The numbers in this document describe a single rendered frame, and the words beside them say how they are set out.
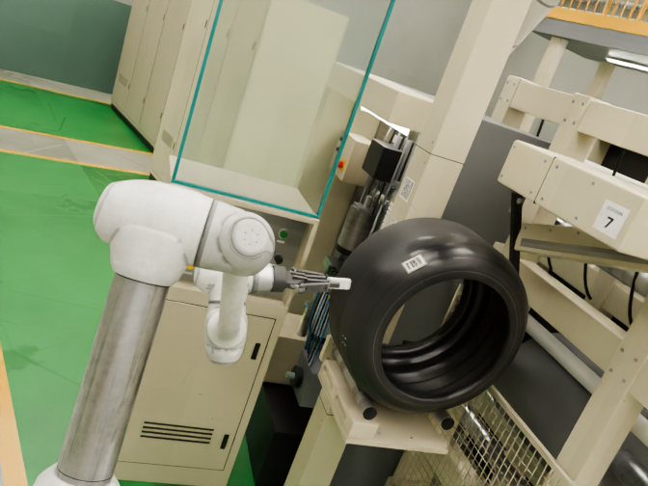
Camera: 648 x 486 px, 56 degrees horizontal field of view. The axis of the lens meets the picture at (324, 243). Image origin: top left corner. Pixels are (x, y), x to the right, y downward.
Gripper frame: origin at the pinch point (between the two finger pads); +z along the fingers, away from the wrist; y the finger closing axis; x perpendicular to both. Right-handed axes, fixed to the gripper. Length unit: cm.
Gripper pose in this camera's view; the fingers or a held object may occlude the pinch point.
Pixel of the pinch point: (338, 283)
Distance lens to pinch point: 178.0
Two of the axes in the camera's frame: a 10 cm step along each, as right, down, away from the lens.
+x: -1.9, 9.2, 3.5
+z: 9.5, 0.9, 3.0
